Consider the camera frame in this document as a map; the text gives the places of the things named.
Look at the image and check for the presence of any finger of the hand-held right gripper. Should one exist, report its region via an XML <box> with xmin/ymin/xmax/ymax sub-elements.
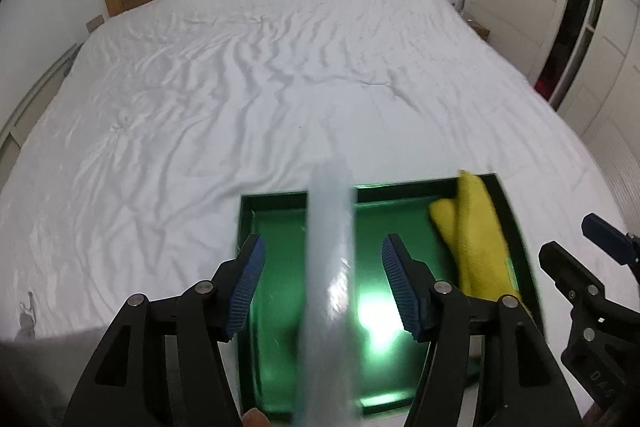
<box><xmin>581</xmin><ymin>213</ymin><xmax>640</xmax><ymax>268</ymax></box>
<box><xmin>538</xmin><ymin>241</ymin><xmax>628</xmax><ymax>350</ymax></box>

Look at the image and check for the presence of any beige window frame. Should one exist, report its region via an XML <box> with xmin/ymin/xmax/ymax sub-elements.
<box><xmin>0</xmin><ymin>43</ymin><xmax>82</xmax><ymax>172</ymax></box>

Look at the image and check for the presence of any yellow cloth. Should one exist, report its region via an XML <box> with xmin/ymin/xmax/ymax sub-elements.
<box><xmin>429</xmin><ymin>169</ymin><xmax>524</xmax><ymax>304</ymax></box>

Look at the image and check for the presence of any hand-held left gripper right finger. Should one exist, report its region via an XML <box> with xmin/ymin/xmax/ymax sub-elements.
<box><xmin>381</xmin><ymin>233</ymin><xmax>584</xmax><ymax>427</ymax></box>

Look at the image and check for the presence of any translucent plastic box lid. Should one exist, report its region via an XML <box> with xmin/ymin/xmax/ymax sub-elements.
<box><xmin>290</xmin><ymin>154</ymin><xmax>362</xmax><ymax>427</ymax></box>

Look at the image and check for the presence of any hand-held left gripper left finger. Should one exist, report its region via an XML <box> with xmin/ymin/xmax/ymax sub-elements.
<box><xmin>65</xmin><ymin>233</ymin><xmax>267</xmax><ymax>427</ymax></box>

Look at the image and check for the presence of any green storage box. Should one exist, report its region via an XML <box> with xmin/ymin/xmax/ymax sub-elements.
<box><xmin>235</xmin><ymin>172</ymin><xmax>547</xmax><ymax>423</ymax></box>

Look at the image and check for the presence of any person's left hand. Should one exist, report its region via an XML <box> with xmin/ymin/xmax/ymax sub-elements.
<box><xmin>241</xmin><ymin>408</ymin><xmax>273</xmax><ymax>427</ymax></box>

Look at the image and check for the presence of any wooden nightstand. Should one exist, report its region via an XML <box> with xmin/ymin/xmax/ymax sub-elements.
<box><xmin>462</xmin><ymin>11</ymin><xmax>492</xmax><ymax>39</ymax></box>

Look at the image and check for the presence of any bed with white sheet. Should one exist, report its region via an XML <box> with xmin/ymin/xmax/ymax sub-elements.
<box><xmin>0</xmin><ymin>0</ymin><xmax>632</xmax><ymax>358</ymax></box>

